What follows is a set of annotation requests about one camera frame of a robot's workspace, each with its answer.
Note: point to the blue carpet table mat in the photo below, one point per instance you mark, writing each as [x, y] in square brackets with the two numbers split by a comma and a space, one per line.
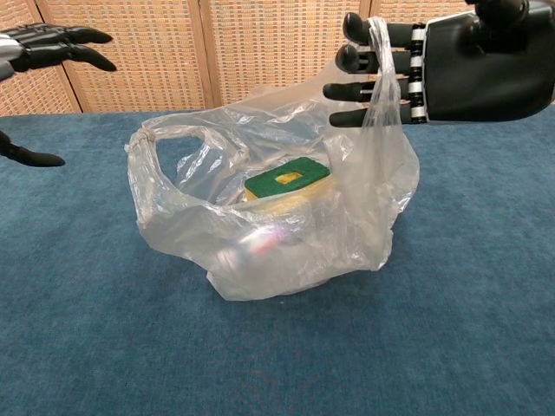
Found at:
[130, 338]

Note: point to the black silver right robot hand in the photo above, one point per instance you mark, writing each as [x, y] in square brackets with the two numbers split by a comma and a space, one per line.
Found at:
[485, 73]

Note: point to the green yellow box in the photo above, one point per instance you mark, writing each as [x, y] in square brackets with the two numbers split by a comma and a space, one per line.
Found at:
[284, 180]

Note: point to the purple silver packet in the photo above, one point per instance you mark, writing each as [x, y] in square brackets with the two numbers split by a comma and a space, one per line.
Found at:
[273, 240]

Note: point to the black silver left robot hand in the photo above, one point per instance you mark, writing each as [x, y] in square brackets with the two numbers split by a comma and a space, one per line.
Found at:
[47, 47]

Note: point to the clear plastic carrier bag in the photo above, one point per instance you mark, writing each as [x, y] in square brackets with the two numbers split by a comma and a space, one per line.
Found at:
[186, 229]

